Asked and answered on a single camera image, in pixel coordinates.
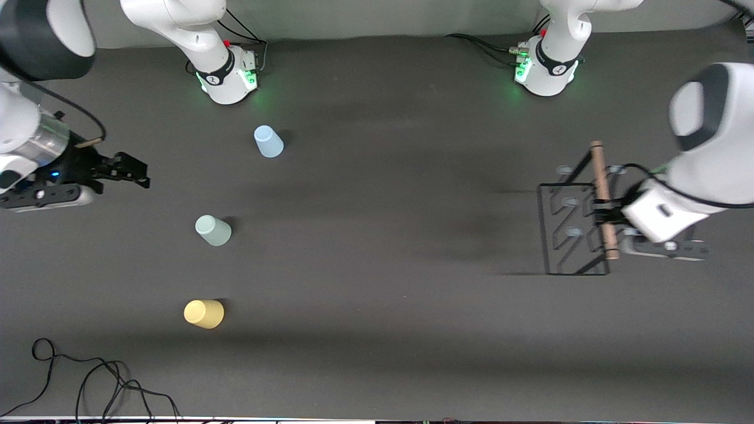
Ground yellow plastic cup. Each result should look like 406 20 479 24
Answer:
184 299 225 329

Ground black arm base cables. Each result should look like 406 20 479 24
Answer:
187 9 269 75
445 15 531 67

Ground black wire cup rack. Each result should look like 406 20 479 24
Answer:
537 140 641 277

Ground black right arm base cables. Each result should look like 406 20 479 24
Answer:
187 9 269 75

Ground loose black cable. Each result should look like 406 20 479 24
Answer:
0 337 180 422

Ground light blue plastic cup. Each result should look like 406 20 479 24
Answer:
253 125 285 158

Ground black left arm base cables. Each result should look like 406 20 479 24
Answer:
445 15 531 67

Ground pale green plastic cup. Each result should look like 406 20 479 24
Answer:
195 215 233 247

